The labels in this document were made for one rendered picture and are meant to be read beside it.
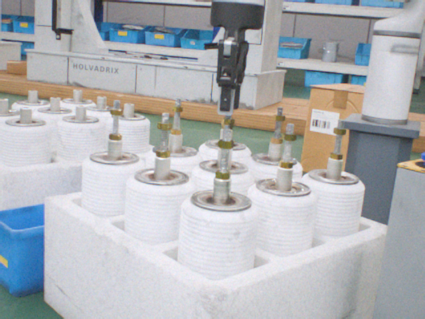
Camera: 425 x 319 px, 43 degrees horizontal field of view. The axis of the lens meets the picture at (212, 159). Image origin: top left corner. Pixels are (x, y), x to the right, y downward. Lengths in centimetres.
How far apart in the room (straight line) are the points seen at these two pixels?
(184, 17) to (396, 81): 884
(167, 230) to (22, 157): 43
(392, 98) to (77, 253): 67
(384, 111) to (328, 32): 799
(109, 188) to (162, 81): 216
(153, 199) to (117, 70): 239
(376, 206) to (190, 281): 61
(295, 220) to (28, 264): 46
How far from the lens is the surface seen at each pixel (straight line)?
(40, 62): 337
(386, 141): 111
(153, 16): 1014
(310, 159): 190
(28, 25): 690
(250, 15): 76
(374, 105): 113
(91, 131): 111
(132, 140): 117
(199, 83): 284
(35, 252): 94
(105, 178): 79
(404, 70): 112
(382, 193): 113
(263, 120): 266
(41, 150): 107
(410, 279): 71
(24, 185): 104
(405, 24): 112
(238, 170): 80
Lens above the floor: 45
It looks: 13 degrees down
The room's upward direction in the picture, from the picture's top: 5 degrees clockwise
